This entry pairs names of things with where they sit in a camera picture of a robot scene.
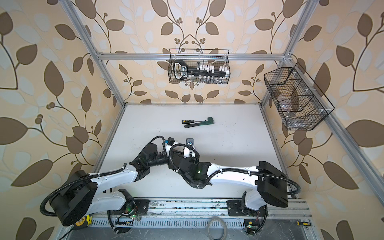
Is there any back wire basket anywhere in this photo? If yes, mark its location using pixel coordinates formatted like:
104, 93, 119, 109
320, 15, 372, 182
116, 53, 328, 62
168, 48, 231, 85

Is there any yellow tape measure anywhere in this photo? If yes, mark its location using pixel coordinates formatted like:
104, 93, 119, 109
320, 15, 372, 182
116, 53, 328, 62
73, 215, 92, 231

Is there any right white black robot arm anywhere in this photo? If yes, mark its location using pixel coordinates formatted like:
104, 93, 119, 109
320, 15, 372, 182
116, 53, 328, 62
163, 140, 301, 211

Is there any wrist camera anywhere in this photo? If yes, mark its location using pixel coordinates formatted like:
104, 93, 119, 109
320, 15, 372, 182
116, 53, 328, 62
183, 138, 196, 158
164, 137, 178, 157

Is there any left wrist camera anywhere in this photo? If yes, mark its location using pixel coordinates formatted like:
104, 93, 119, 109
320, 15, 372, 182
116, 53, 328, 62
164, 137, 178, 157

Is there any side wire basket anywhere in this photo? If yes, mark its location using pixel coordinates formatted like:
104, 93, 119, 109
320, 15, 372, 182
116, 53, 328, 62
264, 63, 335, 131

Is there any small yellow black screwdriver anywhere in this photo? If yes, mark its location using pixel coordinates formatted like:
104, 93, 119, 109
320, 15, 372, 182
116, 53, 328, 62
297, 221, 312, 227

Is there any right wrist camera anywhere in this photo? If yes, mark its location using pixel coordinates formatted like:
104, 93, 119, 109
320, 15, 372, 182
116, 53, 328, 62
183, 138, 196, 158

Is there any black tool set in basket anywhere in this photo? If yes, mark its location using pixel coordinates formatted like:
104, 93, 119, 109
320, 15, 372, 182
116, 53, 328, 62
171, 60, 231, 82

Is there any green handled tool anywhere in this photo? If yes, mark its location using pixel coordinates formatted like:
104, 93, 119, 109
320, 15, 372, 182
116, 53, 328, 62
183, 117, 215, 129

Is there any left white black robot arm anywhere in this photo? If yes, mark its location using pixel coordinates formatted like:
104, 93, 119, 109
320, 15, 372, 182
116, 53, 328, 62
40, 136, 174, 227

